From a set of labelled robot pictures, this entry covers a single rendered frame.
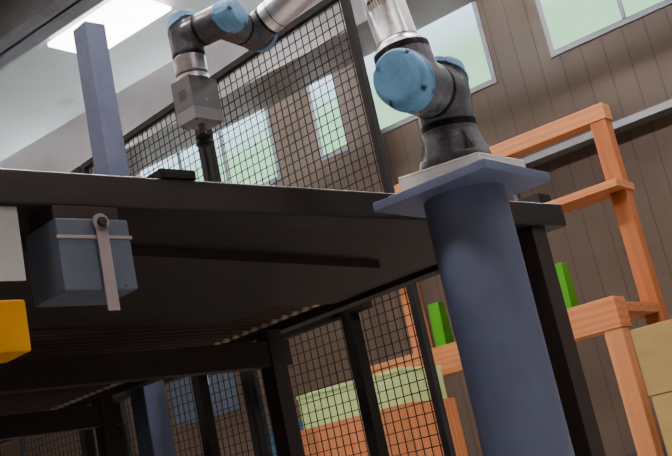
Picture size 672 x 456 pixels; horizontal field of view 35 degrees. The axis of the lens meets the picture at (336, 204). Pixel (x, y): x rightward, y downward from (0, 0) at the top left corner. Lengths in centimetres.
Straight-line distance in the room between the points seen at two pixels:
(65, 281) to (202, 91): 82
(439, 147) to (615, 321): 360
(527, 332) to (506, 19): 815
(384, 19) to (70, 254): 81
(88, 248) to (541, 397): 89
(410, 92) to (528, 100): 780
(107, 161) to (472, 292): 253
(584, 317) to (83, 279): 427
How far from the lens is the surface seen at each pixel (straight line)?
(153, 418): 414
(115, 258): 175
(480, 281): 207
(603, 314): 568
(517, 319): 207
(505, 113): 993
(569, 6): 981
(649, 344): 492
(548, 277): 266
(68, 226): 172
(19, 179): 173
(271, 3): 246
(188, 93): 237
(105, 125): 442
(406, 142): 1047
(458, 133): 216
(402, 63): 206
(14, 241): 170
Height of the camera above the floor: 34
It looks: 15 degrees up
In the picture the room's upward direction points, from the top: 12 degrees counter-clockwise
